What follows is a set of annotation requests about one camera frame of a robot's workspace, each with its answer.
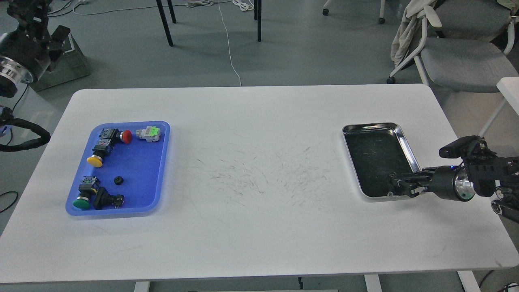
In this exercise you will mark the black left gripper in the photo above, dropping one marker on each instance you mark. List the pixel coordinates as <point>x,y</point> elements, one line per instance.
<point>22,59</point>

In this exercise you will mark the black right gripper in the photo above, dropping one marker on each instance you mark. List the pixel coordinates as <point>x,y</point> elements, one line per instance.
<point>442,183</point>

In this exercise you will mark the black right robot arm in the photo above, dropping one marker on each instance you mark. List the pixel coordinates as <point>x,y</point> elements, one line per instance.
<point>484,177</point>

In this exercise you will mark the grey plastic crate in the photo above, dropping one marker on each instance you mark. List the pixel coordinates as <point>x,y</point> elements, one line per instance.
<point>72,65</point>

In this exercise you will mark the stainless steel tray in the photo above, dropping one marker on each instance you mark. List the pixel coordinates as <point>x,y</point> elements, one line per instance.
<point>377,150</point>

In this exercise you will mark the red mushroom push button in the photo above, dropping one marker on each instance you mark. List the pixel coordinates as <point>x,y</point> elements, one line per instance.
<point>115,135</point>

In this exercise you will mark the grey office chair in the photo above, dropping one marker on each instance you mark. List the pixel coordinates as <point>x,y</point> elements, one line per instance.
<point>463,45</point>

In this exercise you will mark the blue plastic tray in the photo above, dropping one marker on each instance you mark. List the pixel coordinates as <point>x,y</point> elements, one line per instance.
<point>140,163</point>

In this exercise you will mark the beige jacket on chair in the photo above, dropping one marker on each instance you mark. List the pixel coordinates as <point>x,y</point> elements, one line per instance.
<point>407,28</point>

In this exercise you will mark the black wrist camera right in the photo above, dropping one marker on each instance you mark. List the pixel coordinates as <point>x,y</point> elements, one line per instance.
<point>463,147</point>

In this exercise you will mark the yellow push button switch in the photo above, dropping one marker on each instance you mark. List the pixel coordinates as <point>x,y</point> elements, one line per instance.
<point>101,149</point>

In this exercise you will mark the grey green switch module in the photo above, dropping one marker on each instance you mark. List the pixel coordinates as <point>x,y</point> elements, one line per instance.
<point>150,134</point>

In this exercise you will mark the green push button switch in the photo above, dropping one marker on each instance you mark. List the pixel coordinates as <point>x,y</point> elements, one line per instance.
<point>88,188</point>

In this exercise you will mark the black push button switch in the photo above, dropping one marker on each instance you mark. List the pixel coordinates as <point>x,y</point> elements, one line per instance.
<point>104,199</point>

